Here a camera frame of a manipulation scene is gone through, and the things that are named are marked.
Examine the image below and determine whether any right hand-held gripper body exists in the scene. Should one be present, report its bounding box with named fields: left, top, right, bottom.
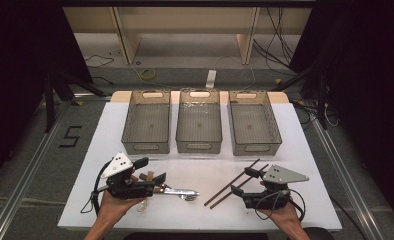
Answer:
left=242, top=164, right=310, bottom=211

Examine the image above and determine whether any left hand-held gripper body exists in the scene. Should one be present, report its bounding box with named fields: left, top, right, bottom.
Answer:
left=100, top=152, right=156, bottom=201

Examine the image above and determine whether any dark brown chopstick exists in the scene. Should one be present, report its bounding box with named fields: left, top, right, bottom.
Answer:
left=209, top=163, right=270, bottom=210
left=203, top=158, right=261, bottom=207

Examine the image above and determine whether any wooden-handled table knife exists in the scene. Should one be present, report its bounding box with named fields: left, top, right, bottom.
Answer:
left=153, top=186, right=200, bottom=197

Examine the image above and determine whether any clear plastic spoon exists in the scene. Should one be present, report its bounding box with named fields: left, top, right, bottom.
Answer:
left=136, top=198, right=150, bottom=214

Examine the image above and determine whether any grey translucent plastic bin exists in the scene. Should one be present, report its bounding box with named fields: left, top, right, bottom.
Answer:
left=228, top=89, right=283, bottom=157
left=175, top=87, right=223, bottom=155
left=120, top=89, right=172, bottom=155

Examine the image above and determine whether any person's left hand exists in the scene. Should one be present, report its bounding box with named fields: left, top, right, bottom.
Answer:
left=99, top=192, right=147, bottom=220

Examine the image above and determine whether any person's right hand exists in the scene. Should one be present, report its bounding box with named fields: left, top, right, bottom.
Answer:
left=267, top=198, right=303, bottom=231

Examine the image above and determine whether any black metal stand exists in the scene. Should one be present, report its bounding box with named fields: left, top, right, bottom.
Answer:
left=43, top=68, right=108, bottom=134
left=270, top=59, right=330, bottom=131

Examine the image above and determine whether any yellow tape roll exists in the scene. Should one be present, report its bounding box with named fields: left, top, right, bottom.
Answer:
left=140, top=68, right=157, bottom=81

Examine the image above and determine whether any white power strip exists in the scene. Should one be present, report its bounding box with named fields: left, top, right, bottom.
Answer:
left=205, top=69, right=217, bottom=90

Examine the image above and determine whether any black curtain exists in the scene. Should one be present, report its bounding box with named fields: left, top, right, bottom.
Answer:
left=0, top=0, right=95, bottom=189
left=289, top=0, right=394, bottom=232

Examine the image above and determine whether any light wooden shelf unit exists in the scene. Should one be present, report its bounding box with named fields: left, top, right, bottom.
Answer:
left=63, top=6, right=313, bottom=66

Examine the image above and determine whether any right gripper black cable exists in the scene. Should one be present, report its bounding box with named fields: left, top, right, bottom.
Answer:
left=254, top=188, right=307, bottom=223

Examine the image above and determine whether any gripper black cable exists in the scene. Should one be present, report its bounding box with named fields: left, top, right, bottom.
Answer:
left=79, top=159, right=112, bottom=216
left=254, top=188, right=307, bottom=223

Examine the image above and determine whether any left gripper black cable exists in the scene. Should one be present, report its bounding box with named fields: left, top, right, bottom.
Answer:
left=79, top=159, right=112, bottom=216

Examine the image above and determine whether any aluminium floor rail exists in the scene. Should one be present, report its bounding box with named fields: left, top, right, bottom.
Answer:
left=0, top=99, right=73, bottom=240
left=309, top=116, right=387, bottom=240

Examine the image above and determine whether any white floor cable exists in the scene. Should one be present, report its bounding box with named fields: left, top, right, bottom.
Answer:
left=214, top=54, right=257, bottom=92

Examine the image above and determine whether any thin black floor cable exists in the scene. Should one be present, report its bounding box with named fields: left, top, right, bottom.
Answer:
left=84, top=54, right=115, bottom=70

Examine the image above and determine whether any bundle of black cables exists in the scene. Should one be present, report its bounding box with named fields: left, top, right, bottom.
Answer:
left=252, top=6, right=298, bottom=77

